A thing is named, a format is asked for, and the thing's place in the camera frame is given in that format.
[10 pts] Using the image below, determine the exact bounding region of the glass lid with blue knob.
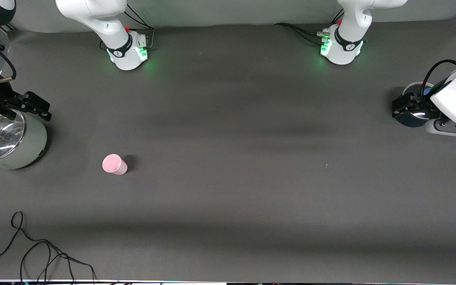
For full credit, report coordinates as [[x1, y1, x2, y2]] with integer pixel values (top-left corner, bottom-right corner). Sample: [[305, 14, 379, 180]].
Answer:
[[405, 81, 435, 120]]

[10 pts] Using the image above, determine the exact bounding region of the black arm base cable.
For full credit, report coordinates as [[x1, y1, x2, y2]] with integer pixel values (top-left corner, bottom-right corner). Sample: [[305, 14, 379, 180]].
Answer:
[[273, 22, 326, 45], [123, 3, 156, 50], [328, 6, 344, 24]]

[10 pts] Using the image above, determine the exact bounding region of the thin black loose cable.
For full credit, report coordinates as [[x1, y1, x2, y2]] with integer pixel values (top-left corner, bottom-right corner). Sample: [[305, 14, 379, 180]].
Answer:
[[0, 211, 97, 283]]

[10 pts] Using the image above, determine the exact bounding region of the pale green cooking pot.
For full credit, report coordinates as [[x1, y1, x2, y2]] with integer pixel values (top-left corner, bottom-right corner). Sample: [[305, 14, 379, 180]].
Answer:
[[0, 112, 49, 171]]

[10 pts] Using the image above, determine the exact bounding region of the dark grey table cloth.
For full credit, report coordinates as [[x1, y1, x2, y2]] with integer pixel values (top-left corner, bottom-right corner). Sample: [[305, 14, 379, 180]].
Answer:
[[0, 15, 456, 282]]

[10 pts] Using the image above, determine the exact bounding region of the dark blue saucepan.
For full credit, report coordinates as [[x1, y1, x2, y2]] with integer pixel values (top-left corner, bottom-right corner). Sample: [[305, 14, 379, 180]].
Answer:
[[392, 81, 437, 128]]

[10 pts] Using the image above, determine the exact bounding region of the pink plastic cup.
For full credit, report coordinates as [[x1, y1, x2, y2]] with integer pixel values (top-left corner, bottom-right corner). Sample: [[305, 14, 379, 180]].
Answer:
[[102, 154, 128, 176]]

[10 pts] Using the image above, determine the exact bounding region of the glass lid with steel knob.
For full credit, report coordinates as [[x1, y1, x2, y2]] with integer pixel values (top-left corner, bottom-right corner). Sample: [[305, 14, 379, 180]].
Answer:
[[0, 114, 27, 162]]

